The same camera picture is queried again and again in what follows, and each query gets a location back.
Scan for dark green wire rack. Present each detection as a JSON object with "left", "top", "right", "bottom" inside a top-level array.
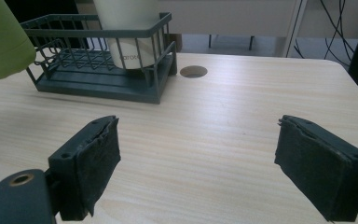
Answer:
[{"left": 20, "top": 11, "right": 178, "bottom": 105}]

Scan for round table cable hole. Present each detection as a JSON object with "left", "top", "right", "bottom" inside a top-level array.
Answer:
[{"left": 179, "top": 64, "right": 209, "bottom": 79}]

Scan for black cables at socket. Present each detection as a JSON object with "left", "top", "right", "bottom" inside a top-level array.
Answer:
[{"left": 293, "top": 0, "right": 357, "bottom": 61}]

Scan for white tumbler cup with straw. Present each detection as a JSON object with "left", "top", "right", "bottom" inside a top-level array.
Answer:
[{"left": 92, "top": 0, "right": 166, "bottom": 70}]

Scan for green bottle with white cap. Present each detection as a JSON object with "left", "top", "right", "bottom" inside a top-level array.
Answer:
[{"left": 0, "top": 0, "right": 37, "bottom": 81}]

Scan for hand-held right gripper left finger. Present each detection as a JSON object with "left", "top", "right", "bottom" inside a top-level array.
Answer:
[{"left": 48, "top": 115, "right": 122, "bottom": 222}]

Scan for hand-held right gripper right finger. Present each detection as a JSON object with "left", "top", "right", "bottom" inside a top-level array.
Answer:
[{"left": 273, "top": 114, "right": 358, "bottom": 223}]

